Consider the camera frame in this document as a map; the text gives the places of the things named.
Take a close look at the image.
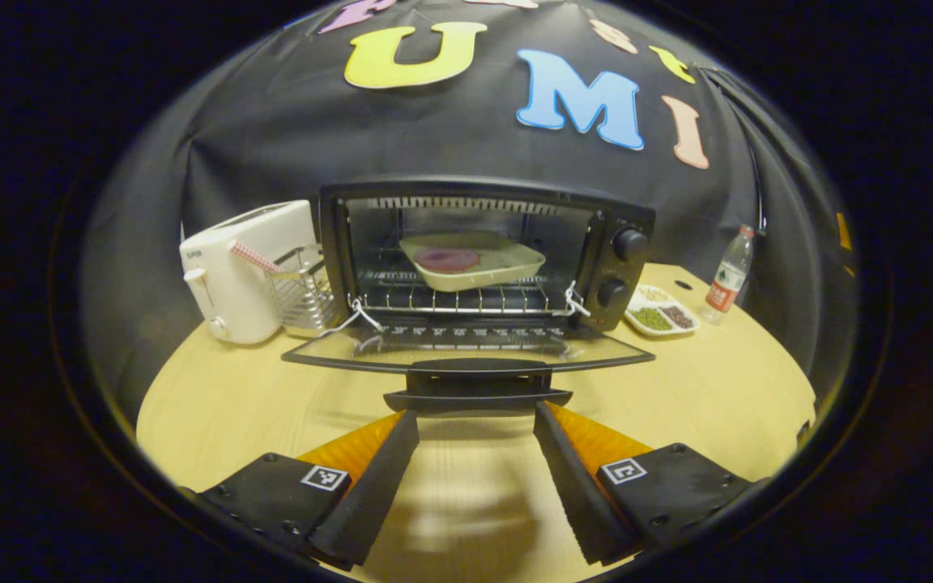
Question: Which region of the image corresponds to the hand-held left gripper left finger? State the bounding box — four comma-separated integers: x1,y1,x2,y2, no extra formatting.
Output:
183,409,420,572

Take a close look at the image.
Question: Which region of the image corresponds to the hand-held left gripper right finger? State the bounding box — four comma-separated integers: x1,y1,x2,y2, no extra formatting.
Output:
533,401,767,566

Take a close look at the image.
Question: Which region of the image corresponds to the black electric oven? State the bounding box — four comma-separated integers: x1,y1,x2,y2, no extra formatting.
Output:
282,177,657,414

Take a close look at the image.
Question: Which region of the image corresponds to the white cord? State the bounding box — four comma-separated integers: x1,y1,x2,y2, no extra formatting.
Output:
317,296,386,341
561,281,593,318

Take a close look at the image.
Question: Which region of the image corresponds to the black backdrop cloth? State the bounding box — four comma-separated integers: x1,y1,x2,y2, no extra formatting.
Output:
82,0,860,422

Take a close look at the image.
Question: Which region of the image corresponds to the clear plastic water bottle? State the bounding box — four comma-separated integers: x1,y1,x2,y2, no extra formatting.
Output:
700,224,756,326

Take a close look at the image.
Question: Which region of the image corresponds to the white divided dish of beans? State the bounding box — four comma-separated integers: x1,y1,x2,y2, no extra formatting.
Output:
623,284,701,338

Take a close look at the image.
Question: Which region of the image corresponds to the oven wire rack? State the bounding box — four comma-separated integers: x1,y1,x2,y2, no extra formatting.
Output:
361,271,577,317

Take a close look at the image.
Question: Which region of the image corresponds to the red checkered strip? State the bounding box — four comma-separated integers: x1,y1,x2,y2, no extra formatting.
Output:
229,240,283,274

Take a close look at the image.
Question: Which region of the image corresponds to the cream square plate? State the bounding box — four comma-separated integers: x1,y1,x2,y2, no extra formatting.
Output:
398,232,547,293

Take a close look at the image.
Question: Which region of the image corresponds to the wire basket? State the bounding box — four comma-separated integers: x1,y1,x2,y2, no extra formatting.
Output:
266,243,340,338

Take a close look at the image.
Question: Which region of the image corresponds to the white toaster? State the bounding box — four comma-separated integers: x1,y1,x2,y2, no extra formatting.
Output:
180,200,322,346

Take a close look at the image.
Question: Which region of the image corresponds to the pink ham slice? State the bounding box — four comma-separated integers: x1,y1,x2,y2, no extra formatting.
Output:
412,247,482,274

